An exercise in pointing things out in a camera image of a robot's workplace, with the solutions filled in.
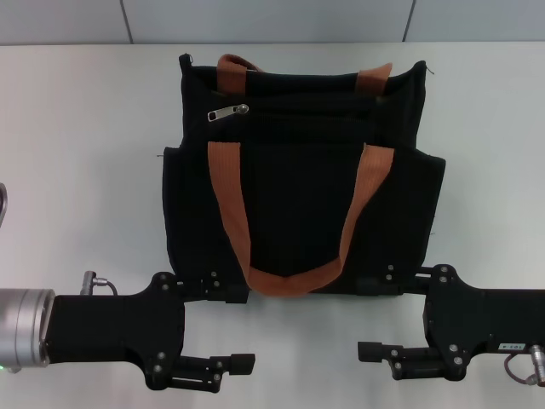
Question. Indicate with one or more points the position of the silver zipper pull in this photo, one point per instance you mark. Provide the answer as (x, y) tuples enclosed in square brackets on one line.
[(221, 115)]

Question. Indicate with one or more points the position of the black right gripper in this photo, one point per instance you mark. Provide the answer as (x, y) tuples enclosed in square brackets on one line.
[(489, 319)]

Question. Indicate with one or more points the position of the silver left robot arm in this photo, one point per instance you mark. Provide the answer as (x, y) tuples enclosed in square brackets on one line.
[(21, 328)]

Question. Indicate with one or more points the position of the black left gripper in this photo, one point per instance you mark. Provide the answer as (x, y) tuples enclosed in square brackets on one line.
[(106, 328)]

